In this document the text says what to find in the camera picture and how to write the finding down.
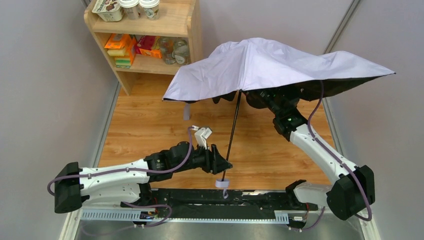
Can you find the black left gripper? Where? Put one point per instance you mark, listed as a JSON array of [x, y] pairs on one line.
[[214, 159]]

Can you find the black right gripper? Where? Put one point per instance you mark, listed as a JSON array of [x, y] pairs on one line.
[[250, 96]]

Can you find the lavender folding umbrella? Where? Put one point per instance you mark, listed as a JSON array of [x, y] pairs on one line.
[[258, 63]]

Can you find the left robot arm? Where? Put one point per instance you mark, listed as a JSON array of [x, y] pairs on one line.
[[75, 186]]

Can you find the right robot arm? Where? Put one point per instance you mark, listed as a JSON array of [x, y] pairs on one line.
[[351, 188]]

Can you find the labelled glass jar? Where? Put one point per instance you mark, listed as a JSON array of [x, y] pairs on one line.
[[181, 51]]

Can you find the clear glass jar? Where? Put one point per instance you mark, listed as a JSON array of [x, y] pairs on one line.
[[167, 49]]

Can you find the yellow green sponge stack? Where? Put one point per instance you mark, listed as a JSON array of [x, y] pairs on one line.
[[123, 57]]

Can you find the red snack package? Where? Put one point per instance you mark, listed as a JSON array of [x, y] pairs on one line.
[[148, 45]]

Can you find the wooden shelf unit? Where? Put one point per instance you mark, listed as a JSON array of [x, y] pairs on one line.
[[177, 19]]

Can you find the orange snack box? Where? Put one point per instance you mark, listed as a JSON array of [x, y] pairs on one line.
[[118, 41]]

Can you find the white lidded cup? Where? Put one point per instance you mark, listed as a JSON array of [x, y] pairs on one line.
[[150, 8]]

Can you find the white yogurt cup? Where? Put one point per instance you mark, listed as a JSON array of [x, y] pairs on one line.
[[131, 8]]

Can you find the chocolate yogurt tub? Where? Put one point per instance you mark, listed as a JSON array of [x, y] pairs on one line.
[[108, 10]]

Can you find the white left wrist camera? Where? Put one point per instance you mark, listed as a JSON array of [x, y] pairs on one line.
[[201, 135]]

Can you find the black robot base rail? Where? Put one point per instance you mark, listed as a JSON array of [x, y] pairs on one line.
[[208, 204]]

